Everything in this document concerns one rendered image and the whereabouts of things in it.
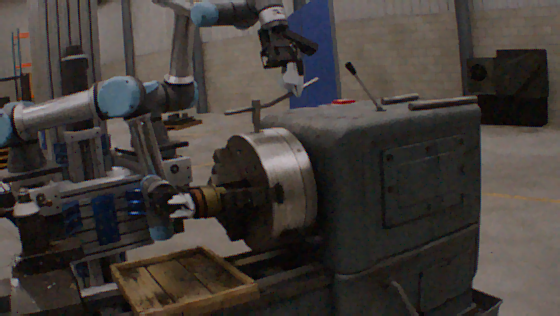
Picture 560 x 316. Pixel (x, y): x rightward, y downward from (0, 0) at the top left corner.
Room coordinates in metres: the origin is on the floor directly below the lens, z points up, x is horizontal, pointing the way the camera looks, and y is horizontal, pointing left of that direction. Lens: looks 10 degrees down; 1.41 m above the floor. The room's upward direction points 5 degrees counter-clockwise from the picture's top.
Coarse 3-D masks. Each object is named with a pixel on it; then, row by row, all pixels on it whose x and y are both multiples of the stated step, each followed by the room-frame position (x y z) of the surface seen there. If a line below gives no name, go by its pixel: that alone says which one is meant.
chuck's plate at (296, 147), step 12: (288, 132) 1.32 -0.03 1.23; (288, 144) 1.27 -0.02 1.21; (300, 144) 1.28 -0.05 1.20; (300, 156) 1.25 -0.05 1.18; (300, 168) 1.23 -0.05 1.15; (312, 180) 1.23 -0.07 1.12; (312, 192) 1.22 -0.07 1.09; (312, 204) 1.22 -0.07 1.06; (312, 216) 1.23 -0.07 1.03; (312, 228) 1.25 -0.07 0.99; (300, 240) 1.29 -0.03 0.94
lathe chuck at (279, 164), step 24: (240, 144) 1.30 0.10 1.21; (264, 144) 1.25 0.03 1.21; (240, 168) 1.32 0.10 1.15; (264, 168) 1.20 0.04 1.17; (288, 168) 1.22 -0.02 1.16; (288, 192) 1.19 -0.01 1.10; (264, 216) 1.22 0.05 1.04; (288, 216) 1.19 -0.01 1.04; (264, 240) 1.23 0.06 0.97; (288, 240) 1.24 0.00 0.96
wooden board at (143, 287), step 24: (120, 264) 1.29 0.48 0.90; (144, 264) 1.33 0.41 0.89; (168, 264) 1.33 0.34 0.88; (192, 264) 1.32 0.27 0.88; (216, 264) 1.31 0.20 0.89; (120, 288) 1.17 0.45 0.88; (144, 288) 1.16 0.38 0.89; (168, 288) 1.16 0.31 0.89; (192, 288) 1.15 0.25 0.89; (216, 288) 1.15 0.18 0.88; (240, 288) 1.10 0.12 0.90; (144, 312) 0.98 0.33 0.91; (168, 312) 1.01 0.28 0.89; (192, 312) 1.04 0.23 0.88
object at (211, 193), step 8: (208, 184) 1.27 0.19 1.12; (192, 192) 1.23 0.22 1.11; (200, 192) 1.24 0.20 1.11; (208, 192) 1.23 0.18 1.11; (216, 192) 1.23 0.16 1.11; (192, 200) 1.27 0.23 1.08; (200, 200) 1.21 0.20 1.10; (208, 200) 1.22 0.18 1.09; (216, 200) 1.23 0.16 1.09; (200, 208) 1.21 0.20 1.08; (208, 208) 1.22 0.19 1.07; (216, 208) 1.23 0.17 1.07; (224, 208) 1.26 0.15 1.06; (200, 216) 1.22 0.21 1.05; (208, 216) 1.23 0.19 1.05; (216, 216) 1.25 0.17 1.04
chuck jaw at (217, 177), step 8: (216, 152) 1.35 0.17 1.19; (224, 152) 1.35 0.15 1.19; (216, 160) 1.36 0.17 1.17; (224, 160) 1.34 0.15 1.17; (232, 160) 1.35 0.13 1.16; (216, 168) 1.31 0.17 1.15; (224, 168) 1.32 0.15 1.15; (232, 168) 1.33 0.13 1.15; (216, 176) 1.30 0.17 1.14; (224, 176) 1.30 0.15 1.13; (232, 176) 1.31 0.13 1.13; (240, 176) 1.32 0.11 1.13; (216, 184) 1.28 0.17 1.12; (224, 184) 1.29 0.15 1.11; (232, 184) 1.31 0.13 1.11; (240, 184) 1.34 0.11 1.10
